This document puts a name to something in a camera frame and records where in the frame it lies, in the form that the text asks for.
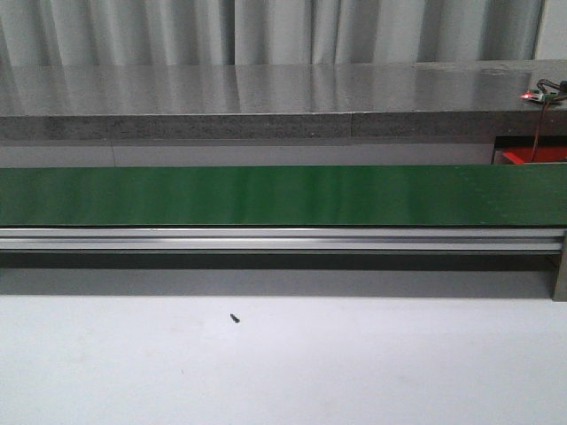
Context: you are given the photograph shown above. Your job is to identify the small green circuit board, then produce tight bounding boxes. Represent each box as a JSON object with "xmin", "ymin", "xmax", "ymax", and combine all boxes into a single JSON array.
[{"xmin": 519, "ymin": 89, "xmax": 559, "ymax": 104}]

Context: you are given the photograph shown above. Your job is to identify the grey curtain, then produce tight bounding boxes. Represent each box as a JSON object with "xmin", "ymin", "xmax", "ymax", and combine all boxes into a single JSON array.
[{"xmin": 1, "ymin": 1, "xmax": 543, "ymax": 66}]

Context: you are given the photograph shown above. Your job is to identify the aluminium conveyor frame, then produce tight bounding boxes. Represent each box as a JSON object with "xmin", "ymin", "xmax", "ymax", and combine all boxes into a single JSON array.
[{"xmin": 1, "ymin": 227, "xmax": 566, "ymax": 301}]

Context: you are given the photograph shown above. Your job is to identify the red black wire cable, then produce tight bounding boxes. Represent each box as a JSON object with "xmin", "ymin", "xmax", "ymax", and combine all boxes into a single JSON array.
[{"xmin": 530, "ymin": 78, "xmax": 567, "ymax": 164}]

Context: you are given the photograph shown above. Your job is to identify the grey stone counter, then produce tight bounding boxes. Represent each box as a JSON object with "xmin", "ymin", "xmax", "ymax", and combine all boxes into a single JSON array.
[{"xmin": 1, "ymin": 60, "xmax": 566, "ymax": 141}]

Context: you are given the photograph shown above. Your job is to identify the red plastic tray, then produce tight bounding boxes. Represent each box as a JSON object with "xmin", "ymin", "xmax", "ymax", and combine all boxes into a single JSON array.
[{"xmin": 501, "ymin": 146, "xmax": 566, "ymax": 165}]

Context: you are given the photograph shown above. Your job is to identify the green conveyor belt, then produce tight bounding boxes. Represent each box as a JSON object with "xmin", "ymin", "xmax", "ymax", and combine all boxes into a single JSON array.
[{"xmin": 1, "ymin": 164, "xmax": 566, "ymax": 227}]

